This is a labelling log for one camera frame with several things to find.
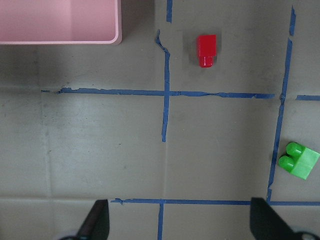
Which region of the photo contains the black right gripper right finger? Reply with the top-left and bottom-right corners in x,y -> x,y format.
250,197 -> 301,240

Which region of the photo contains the pink plastic box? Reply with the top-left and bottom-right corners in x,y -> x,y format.
0,0 -> 122,45

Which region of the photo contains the green toy block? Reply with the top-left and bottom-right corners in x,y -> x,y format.
278,142 -> 320,180

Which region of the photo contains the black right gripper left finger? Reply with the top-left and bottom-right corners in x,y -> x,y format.
76,199 -> 110,240

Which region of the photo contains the red toy block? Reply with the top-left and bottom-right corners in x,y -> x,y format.
196,34 -> 217,68

